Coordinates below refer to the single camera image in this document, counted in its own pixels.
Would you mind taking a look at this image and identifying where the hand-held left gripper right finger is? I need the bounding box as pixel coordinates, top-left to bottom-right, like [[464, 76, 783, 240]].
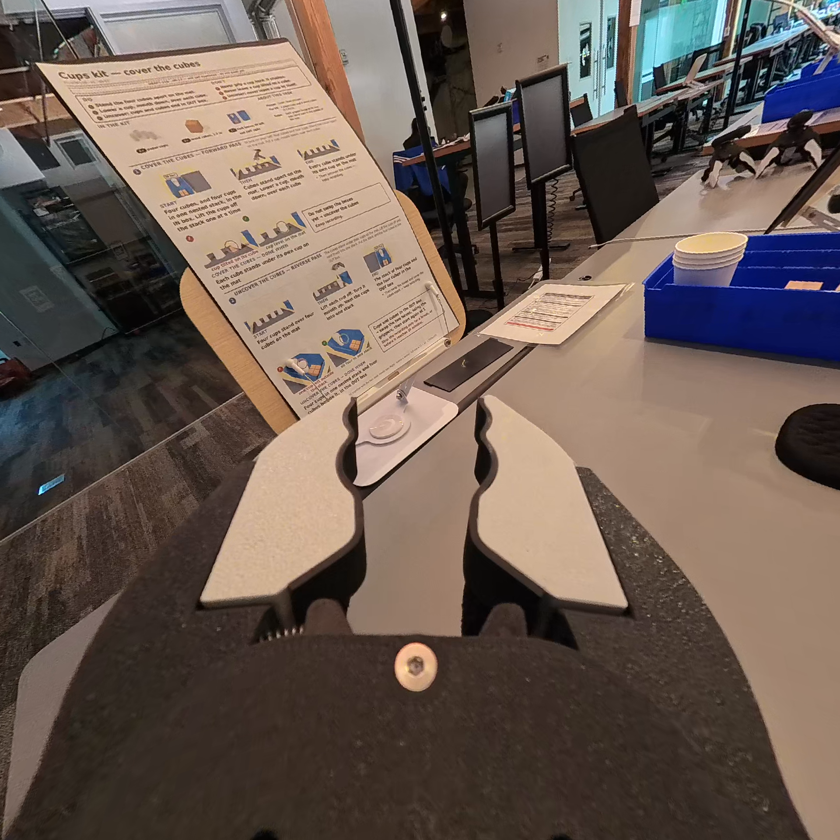
[[462, 395, 630, 636]]

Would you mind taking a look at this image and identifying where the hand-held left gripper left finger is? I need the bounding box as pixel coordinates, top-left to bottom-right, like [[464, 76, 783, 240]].
[[199, 395, 367, 636]]

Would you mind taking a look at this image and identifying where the blue plastic bin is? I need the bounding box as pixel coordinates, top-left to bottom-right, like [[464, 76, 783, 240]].
[[643, 233, 840, 362]]

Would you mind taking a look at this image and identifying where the black rectangular desk plate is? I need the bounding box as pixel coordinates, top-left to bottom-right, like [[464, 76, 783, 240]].
[[423, 341, 514, 395]]

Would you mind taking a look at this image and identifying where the wooden book stand white base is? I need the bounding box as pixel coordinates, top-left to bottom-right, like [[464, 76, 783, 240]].
[[36, 38, 467, 488]]

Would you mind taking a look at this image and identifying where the laminated paper sheet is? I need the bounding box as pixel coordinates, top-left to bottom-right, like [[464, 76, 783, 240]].
[[481, 282, 634, 347]]

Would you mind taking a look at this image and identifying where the black pole with round base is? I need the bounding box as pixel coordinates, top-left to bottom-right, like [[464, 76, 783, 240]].
[[390, 0, 494, 333]]

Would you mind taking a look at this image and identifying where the black textured cushion pad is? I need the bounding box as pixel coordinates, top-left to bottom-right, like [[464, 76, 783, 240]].
[[774, 403, 840, 490]]

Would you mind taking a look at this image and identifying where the printed instruction sheet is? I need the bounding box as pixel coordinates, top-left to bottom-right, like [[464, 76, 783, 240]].
[[36, 38, 460, 421]]

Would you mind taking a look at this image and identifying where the black display screen on stand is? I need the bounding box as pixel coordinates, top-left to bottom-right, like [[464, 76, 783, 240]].
[[468, 101, 521, 311], [515, 63, 576, 255]]

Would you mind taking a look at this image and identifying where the idle black white gripper device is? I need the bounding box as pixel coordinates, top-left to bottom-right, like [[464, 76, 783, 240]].
[[755, 110, 826, 179], [701, 128, 757, 189]]

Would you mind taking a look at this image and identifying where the tilted dark stand board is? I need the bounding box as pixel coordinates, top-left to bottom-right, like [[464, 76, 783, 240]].
[[764, 147, 840, 235]]

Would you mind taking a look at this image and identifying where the distant blue bin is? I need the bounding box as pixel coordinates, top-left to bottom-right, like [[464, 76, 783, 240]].
[[761, 56, 840, 126]]

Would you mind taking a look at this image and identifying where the grey cable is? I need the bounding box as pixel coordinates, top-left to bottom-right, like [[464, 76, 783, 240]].
[[588, 231, 749, 250]]

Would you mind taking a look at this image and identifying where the wooden post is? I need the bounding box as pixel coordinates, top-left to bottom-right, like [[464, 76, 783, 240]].
[[289, 0, 366, 143], [617, 0, 642, 110]]

